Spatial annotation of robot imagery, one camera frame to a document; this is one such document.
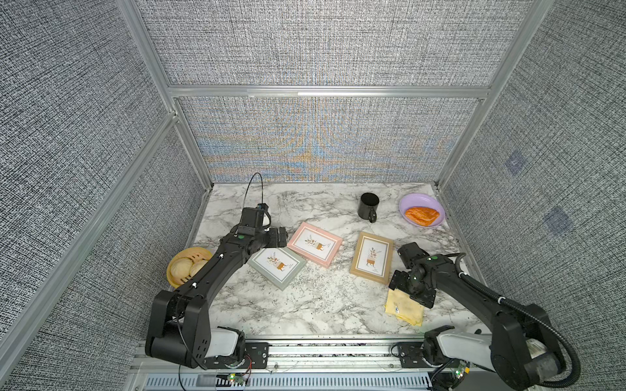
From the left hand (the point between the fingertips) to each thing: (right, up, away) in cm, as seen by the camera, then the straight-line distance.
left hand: (279, 232), depth 87 cm
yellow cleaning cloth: (+41, -24, -5) cm, 48 cm away
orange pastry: (+59, +5, +17) cm, 61 cm away
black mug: (+35, +9, +16) cm, 40 cm away
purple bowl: (+64, +12, +26) cm, 70 cm away
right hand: (+43, -19, -2) cm, 47 cm away
